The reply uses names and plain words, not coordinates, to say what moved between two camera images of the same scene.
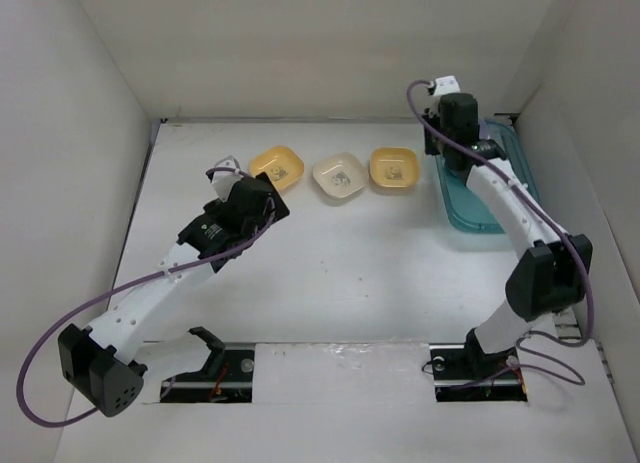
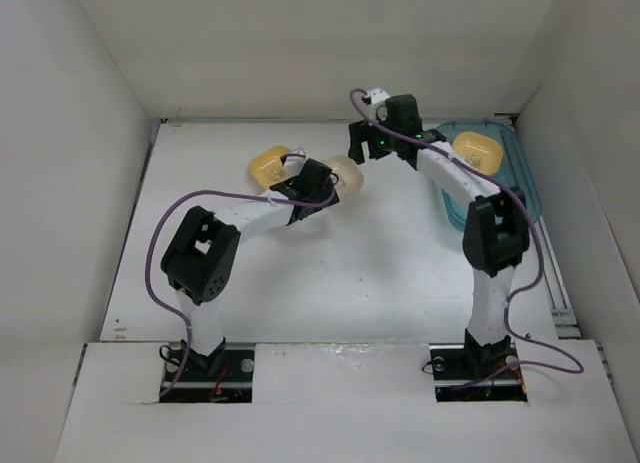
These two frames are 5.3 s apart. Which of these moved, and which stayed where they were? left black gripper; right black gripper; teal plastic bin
Moved: left black gripper; right black gripper
Stayed: teal plastic bin
